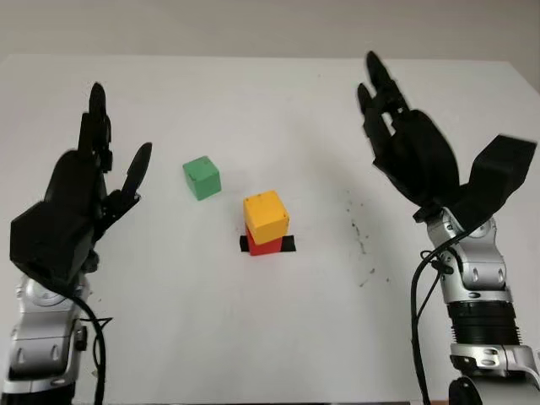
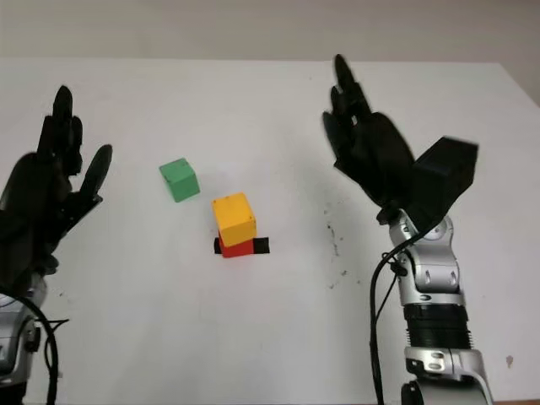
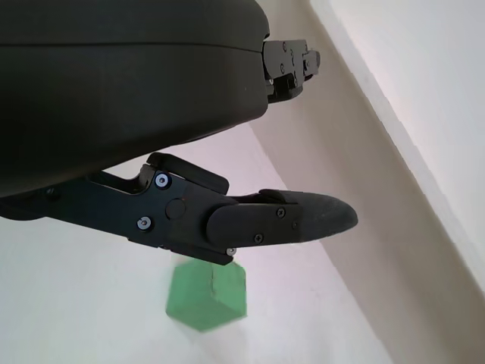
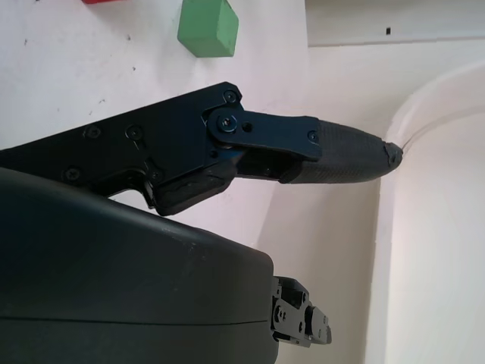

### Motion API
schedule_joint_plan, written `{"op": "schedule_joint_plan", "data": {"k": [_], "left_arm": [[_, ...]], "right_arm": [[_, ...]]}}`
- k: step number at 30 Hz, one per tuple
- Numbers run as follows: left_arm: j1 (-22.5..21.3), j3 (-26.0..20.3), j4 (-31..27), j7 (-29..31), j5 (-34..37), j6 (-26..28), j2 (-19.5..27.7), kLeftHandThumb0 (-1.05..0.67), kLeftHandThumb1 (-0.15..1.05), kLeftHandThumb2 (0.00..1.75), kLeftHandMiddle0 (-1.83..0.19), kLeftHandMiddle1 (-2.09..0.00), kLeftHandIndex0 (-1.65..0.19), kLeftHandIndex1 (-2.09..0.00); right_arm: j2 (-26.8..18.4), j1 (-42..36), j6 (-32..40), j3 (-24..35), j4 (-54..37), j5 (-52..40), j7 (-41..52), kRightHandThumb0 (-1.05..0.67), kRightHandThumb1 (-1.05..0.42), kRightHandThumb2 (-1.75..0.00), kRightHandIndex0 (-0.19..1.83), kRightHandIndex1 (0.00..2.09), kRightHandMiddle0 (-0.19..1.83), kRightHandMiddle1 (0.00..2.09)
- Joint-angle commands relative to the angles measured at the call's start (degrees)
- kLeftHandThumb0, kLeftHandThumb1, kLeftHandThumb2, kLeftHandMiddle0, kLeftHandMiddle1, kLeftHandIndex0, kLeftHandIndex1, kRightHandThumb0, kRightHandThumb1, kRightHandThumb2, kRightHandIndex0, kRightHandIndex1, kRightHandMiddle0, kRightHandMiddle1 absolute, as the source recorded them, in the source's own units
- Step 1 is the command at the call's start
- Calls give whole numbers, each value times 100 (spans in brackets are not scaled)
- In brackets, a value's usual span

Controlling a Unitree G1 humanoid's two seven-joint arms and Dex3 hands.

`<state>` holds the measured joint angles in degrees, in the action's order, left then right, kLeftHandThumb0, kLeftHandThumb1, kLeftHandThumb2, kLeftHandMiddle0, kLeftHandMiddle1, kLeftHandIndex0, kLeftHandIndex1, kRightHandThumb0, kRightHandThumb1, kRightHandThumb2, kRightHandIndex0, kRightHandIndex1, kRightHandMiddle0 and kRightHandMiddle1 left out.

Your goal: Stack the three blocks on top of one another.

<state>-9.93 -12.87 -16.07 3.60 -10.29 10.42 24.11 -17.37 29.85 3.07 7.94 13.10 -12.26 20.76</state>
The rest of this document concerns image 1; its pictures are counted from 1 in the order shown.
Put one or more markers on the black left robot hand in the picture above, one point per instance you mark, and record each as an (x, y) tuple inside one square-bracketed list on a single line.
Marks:
[(73, 181)]

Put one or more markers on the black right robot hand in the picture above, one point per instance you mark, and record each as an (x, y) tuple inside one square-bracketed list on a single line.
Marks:
[(422, 156)]

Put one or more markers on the green wooden block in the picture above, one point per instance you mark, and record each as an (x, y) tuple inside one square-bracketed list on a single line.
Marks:
[(202, 179)]

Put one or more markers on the yellow wooden block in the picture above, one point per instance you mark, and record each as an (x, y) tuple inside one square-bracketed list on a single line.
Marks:
[(268, 217)]

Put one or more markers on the red wooden block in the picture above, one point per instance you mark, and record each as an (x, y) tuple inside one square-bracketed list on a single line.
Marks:
[(266, 248)]

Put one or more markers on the black tape strip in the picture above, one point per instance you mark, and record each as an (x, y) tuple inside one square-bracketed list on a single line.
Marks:
[(289, 244)]

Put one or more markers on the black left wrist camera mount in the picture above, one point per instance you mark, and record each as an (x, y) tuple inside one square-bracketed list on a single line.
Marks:
[(42, 244)]

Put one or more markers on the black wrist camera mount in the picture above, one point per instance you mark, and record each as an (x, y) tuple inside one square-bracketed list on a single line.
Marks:
[(498, 177), (42, 244)]

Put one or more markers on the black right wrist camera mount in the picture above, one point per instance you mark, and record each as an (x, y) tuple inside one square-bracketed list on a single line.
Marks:
[(498, 177)]

